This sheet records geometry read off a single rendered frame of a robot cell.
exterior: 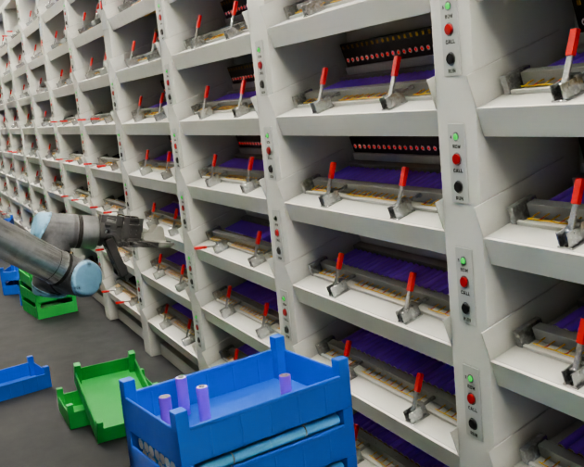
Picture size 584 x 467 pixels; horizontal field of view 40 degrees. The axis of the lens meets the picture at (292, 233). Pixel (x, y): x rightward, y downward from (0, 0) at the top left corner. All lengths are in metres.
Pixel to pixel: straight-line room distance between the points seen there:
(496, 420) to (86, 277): 1.11
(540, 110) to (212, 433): 0.63
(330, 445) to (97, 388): 1.54
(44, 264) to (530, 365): 1.19
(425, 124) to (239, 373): 0.52
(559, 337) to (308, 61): 0.91
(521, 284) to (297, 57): 0.81
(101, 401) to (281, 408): 1.52
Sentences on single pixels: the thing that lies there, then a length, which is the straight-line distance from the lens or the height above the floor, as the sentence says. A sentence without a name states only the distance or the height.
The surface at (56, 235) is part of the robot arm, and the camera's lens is 2.17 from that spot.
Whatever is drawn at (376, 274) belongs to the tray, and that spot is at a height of 0.59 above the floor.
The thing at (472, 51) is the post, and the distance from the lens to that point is 1.22.
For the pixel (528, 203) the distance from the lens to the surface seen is 1.26.
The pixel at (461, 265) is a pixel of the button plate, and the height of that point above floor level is 0.68.
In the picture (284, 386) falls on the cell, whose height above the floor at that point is 0.53.
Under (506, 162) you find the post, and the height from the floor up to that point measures 0.84.
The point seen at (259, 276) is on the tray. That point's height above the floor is 0.52.
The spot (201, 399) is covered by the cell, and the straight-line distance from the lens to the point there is 1.25.
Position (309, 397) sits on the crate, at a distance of 1.24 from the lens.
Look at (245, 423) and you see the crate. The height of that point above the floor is 0.51.
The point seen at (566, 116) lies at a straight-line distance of 1.09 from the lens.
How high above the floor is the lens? 0.97
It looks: 10 degrees down
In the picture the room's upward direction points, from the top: 6 degrees counter-clockwise
